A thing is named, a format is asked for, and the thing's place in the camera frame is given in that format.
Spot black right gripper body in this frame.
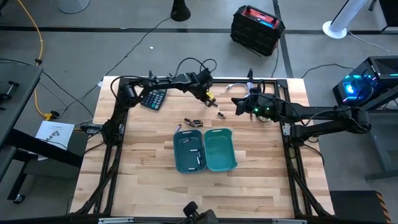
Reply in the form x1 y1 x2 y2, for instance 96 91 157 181
245 88 282 123

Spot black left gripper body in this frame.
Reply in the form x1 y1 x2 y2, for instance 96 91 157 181
195 79 218 103

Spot teal plastic bin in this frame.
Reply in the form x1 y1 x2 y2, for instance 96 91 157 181
203 128 238 172

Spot dark blue plastic bin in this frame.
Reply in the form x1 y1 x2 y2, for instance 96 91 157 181
173 129 208 174

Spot black desk calculator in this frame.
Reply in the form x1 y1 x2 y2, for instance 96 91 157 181
140 88 168 111

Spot black plastic crate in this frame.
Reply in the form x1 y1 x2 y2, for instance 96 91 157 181
230 4 286 57

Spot black cone stand base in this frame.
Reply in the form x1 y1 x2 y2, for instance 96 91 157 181
170 0 192 22

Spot red box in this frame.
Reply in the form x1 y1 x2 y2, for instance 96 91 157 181
241 7 280 29

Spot white tower fan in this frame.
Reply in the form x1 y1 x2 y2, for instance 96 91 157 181
322 0 371 40

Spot black power adapter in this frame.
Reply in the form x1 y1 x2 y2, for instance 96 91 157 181
81 124 102 133

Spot black computer with blue light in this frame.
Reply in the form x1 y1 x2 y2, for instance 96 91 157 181
332 55 398 108

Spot grey side table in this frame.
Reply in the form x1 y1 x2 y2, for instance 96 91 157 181
341 93 398 181

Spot black floor mat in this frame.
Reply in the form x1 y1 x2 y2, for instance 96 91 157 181
329 190 391 223

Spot white printed paper sheet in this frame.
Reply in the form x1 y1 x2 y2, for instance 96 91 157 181
35 120 75 161

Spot grey round stand base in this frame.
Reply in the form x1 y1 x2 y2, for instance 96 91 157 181
58 0 91 15

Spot grey desk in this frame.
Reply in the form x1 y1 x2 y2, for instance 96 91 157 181
0 62 83 203

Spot black desk clamp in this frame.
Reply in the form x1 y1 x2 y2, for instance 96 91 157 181
0 80 20 110

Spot white USB cable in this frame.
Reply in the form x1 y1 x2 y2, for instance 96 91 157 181
225 81 254 96

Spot black aluminium table frame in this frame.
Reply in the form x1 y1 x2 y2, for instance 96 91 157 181
74 70 335 218

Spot black computer cable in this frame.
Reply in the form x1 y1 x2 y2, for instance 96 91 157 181
301 63 355 78

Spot long black floor cable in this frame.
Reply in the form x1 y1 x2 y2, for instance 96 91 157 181
58 17 172 119

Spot silver metal bracket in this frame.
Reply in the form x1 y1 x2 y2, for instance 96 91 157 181
272 219 308 224
98 217 135 224

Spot white fan cable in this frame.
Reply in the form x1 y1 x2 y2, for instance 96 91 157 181
346 29 389 55

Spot yellow power cable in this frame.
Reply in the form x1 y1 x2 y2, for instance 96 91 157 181
17 0 60 121

